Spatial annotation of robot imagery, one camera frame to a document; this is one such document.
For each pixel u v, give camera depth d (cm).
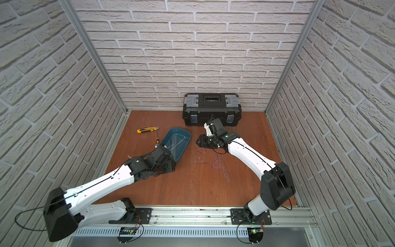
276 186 43
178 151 90
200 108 98
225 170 90
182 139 103
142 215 75
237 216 73
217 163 92
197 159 94
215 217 76
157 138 103
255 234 70
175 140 101
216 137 63
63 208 39
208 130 76
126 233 72
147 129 107
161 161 60
